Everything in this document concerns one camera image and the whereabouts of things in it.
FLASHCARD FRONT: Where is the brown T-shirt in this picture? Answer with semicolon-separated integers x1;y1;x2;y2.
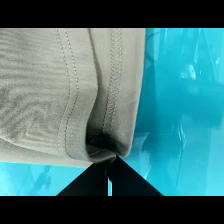
0;27;147;169

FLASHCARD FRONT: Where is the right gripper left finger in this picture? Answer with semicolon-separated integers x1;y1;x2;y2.
56;161;110;197

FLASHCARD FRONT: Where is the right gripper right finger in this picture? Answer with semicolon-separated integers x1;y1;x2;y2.
108;155;164;197

